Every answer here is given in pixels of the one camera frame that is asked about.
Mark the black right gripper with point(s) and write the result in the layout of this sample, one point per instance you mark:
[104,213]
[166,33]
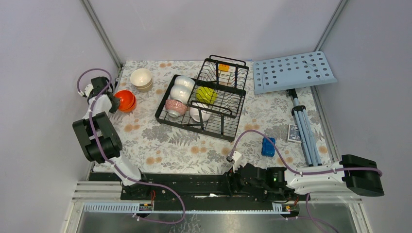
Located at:
[230,177]

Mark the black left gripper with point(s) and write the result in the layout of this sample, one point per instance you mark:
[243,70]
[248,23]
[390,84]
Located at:
[115,105]

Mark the orange bowl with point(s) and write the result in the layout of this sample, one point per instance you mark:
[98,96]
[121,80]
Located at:
[127,99]
[131,108]

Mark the beige patterned bowl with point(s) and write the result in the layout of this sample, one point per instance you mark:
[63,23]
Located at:
[141,77]

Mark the plain beige bowl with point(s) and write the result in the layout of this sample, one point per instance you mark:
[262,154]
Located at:
[145,88]

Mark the pink patterned bowl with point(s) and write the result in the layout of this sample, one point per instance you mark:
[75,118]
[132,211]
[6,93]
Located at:
[175,108]

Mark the black wire dish rack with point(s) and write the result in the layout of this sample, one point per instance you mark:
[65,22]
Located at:
[225,111]

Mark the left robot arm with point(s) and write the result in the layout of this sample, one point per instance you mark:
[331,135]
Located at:
[98,138]

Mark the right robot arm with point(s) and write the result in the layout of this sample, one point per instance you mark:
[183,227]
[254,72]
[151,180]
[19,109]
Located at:
[352,173]

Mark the white bowl in rack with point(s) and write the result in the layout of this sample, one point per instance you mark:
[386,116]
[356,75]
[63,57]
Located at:
[180,93]

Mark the yellow-green bowl in rack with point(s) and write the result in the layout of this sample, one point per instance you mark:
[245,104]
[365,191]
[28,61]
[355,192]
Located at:
[206,95]

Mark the blue toy car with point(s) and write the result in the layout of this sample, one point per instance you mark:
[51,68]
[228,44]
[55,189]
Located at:
[268,149]

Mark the floral table mat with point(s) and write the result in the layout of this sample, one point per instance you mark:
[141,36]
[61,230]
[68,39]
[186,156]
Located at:
[160,148]

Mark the blue card deck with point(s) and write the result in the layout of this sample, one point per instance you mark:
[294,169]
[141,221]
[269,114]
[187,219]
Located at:
[294,134]

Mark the white bowl upper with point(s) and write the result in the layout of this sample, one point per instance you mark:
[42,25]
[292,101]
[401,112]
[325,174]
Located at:
[184,81]

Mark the blue tripod legs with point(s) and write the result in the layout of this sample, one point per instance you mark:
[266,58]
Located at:
[303,125]

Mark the white bowl front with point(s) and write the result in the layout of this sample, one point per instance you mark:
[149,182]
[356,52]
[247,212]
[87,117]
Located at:
[198,114]

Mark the yellow toy block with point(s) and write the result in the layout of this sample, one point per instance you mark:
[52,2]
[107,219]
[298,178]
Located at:
[222,67]

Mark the blue perforated stand tray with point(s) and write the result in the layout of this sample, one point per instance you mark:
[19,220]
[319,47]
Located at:
[291,72]

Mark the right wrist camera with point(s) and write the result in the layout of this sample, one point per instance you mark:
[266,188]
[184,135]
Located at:
[235,160]

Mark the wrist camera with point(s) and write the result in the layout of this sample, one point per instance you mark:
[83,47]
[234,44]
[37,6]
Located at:
[235,160]
[86,93]

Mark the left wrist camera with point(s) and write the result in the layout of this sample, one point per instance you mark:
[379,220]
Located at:
[86,93]

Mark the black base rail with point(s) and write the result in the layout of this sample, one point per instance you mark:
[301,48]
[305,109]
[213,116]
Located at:
[198,192]

